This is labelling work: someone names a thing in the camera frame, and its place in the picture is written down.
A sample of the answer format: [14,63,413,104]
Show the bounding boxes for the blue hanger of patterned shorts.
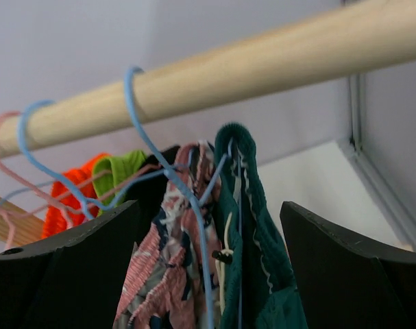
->
[16,99,181,220]

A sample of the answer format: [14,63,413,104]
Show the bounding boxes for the teal drawstring shorts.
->
[215,123,307,328]

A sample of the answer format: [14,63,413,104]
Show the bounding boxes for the blue hanger of teal shorts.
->
[123,66,234,328]

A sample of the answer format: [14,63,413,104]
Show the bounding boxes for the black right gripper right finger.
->
[280,202,416,328]

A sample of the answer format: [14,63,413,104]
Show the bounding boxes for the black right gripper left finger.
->
[0,202,137,328]

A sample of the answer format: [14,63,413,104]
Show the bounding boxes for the orange shorts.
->
[41,153,109,239]

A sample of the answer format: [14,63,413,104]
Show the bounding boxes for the lime green shorts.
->
[92,149,147,198]

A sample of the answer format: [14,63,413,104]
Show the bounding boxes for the wooden clothes rack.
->
[0,1,416,250]

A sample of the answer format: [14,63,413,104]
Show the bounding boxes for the black shorts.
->
[125,145,181,247]

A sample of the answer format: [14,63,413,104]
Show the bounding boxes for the pink patterned shorts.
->
[112,140,225,329]

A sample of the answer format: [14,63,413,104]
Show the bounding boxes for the pink hanger of black shorts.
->
[0,111,160,249]

